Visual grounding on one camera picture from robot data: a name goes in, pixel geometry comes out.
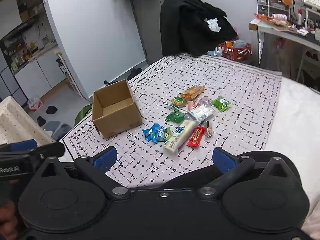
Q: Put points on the white cabinet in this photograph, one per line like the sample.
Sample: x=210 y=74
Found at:
x=40 y=72

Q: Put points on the white narrow rack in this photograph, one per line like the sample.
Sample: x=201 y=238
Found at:
x=72 y=80

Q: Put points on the white bed sheet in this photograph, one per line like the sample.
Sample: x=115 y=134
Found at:
x=295 y=130

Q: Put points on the person's left hand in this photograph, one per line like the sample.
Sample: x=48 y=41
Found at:
x=6 y=217

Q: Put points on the orange round toy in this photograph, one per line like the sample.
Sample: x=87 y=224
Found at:
x=287 y=0

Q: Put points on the white black printed blanket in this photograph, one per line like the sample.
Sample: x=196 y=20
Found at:
x=155 y=80

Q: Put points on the dark spray bottle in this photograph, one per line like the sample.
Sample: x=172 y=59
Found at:
x=60 y=66

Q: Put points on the green biscuit packet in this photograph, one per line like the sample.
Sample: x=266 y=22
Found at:
x=178 y=101

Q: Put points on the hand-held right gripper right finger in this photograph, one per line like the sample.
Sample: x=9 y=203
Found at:
x=223 y=160

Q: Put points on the white bottle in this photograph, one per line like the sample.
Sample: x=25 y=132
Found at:
x=300 y=17

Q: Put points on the blue snack packet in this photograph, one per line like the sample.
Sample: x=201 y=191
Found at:
x=147 y=133
x=158 y=132

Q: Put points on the white desk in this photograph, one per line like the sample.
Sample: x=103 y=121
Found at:
x=280 y=33

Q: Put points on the red candy bar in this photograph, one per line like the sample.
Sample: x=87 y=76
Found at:
x=196 y=137

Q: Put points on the long white snack packet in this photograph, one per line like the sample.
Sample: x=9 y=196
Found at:
x=180 y=136

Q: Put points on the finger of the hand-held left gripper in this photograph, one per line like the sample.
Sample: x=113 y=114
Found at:
x=50 y=150
x=22 y=145

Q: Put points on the orange cracker packet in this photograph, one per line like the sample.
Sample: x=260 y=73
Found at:
x=193 y=90

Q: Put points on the orange green snack packet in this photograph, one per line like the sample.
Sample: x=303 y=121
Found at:
x=184 y=95

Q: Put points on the black slipper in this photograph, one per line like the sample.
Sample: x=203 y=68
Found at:
x=51 y=109
x=41 y=121

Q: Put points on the black door stop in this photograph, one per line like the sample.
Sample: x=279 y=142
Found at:
x=106 y=82

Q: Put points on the white crumpled cloth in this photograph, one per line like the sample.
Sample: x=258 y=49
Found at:
x=213 y=25

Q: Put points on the small brown snack packet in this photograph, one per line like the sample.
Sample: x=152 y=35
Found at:
x=209 y=129

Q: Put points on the salmon pink snack packet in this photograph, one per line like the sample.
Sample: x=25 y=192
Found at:
x=192 y=104

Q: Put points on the grey floor mat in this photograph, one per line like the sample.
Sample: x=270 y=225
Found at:
x=58 y=130

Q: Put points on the clear white snack packet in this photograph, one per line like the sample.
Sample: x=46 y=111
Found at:
x=200 y=113

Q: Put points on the small green yellow packet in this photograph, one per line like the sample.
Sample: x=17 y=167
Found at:
x=168 y=133

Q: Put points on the purple snack packet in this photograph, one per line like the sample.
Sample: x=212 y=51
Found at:
x=204 y=101

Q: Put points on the pack of water bottles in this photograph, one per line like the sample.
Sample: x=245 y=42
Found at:
x=34 y=104

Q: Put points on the brown cardboard box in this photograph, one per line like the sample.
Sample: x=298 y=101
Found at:
x=117 y=120

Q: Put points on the small bright green packet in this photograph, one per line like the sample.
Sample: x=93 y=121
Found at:
x=220 y=104

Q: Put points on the red plastic basket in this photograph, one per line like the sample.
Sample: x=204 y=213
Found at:
x=236 y=52

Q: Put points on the grey door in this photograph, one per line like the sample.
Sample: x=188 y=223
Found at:
x=150 y=30

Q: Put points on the long green strip packet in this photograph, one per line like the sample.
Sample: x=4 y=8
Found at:
x=172 y=106

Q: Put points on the black clog shoe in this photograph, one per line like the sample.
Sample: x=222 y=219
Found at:
x=142 y=73
x=132 y=74

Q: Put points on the dark green candy packet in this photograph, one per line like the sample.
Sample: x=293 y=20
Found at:
x=175 y=117

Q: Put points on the cream dotted cloth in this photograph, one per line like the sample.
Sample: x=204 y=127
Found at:
x=17 y=125

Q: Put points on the black coat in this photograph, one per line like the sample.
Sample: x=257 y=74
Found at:
x=185 y=25

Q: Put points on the green leaf rug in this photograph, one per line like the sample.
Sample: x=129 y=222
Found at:
x=82 y=115

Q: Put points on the grey drawer organiser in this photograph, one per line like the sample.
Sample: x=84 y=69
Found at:
x=268 y=5

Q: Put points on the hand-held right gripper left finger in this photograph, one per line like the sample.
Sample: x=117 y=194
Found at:
x=105 y=158

